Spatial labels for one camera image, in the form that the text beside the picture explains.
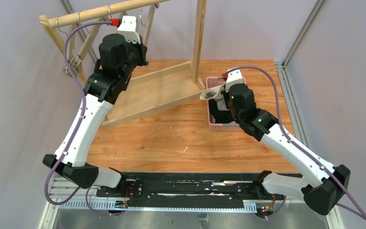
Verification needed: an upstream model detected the aluminium frame post right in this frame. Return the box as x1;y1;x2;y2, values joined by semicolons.
274;0;326;146

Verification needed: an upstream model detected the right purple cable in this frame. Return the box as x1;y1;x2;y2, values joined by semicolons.
225;65;366;229

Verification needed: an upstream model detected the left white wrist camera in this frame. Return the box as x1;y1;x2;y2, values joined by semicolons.
117;15;142;44

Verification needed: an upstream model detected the aluminium frame post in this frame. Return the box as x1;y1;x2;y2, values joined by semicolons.
274;0;326;146
59;0;98;63

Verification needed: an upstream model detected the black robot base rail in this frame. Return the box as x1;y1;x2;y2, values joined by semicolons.
88;172;284;209

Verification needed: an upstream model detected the grey underwear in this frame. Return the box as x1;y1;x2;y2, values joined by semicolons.
200;84;229;111

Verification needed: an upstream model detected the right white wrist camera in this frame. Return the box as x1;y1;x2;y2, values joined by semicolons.
225;70;244;92

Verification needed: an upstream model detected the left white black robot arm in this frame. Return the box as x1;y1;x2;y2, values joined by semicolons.
43;33;148;195

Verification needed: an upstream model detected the pink plastic basket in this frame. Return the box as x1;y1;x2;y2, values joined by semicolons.
206;76;241;131

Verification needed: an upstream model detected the aluminium frame post left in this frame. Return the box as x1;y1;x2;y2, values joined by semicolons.
59;0;98;63

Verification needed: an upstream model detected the wooden clothes rack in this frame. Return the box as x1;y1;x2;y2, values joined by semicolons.
39;0;206;128

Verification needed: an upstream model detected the wooden hanger with grey underwear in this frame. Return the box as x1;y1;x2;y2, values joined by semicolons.
139;3;159;45

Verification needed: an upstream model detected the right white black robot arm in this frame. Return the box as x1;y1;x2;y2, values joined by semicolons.
228;83;351;216

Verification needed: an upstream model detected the empty wooden hanger left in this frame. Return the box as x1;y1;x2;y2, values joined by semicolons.
61;24;77;77

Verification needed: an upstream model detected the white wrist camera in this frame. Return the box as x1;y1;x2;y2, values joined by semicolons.
225;70;244;92
117;15;142;44

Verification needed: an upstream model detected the wooden clip hanger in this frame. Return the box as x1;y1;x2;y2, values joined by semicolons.
66;16;110;72

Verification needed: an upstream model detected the black underwear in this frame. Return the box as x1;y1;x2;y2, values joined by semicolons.
208;100;234;124

